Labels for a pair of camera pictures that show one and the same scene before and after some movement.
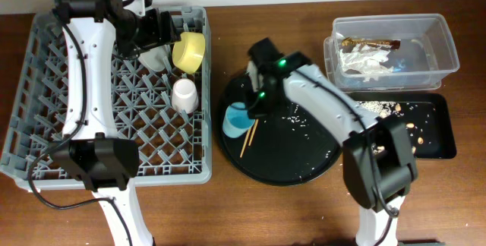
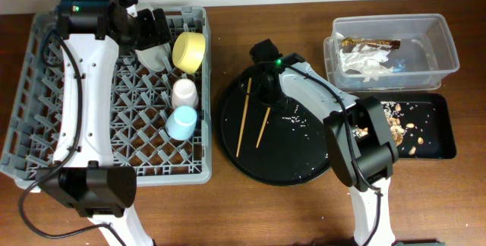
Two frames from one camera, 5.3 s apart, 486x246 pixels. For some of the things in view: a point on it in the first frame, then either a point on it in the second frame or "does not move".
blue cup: [236, 121] -> [181, 123]
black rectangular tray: [430, 118] does not move
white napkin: [366, 59] does not move
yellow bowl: [188, 52] does not move
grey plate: [154, 58] does not move
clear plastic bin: [389, 52] does not move
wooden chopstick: [245, 143] -> [244, 111]
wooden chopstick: [253, 132] -> [263, 127]
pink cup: [184, 96] does not move
